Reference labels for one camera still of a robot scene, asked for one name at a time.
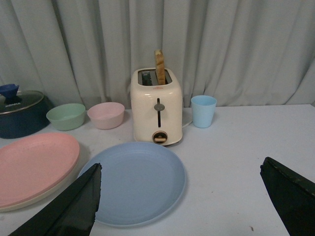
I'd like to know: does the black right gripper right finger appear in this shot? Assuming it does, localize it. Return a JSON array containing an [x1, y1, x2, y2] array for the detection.
[[260, 157, 315, 236]]

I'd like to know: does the right light blue cup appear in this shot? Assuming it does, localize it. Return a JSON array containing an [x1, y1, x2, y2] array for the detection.
[[191, 95, 217, 128]]

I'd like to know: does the green bowl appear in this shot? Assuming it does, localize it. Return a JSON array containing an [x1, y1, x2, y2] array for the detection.
[[46, 103, 86, 131]]

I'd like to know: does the beige plate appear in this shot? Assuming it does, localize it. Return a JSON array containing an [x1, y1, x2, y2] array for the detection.
[[0, 156, 79, 212]]

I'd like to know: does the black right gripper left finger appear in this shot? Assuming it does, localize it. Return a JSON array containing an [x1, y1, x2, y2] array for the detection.
[[11, 163, 101, 236]]

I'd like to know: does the cream toaster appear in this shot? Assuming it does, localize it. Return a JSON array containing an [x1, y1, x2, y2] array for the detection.
[[130, 68, 192, 146]]

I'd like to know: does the grey curtain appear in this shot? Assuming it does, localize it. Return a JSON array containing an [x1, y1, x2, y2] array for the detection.
[[0, 0, 315, 107]]

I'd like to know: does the pink plate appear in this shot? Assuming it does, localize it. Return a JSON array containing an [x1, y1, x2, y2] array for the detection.
[[0, 133, 80, 212]]

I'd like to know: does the glass pot lid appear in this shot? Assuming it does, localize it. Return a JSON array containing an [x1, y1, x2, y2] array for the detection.
[[0, 84, 44, 115]]

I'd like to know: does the blue plate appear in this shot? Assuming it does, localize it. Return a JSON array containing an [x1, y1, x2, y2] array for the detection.
[[80, 142, 187, 228]]

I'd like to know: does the bread slice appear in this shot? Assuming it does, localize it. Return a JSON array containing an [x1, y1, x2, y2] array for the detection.
[[155, 49, 165, 85]]

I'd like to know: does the dark blue saucepan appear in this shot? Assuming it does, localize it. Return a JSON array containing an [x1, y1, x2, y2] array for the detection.
[[0, 95, 54, 139]]

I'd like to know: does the pink bowl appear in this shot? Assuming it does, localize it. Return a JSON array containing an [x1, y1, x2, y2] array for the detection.
[[87, 102, 125, 130]]

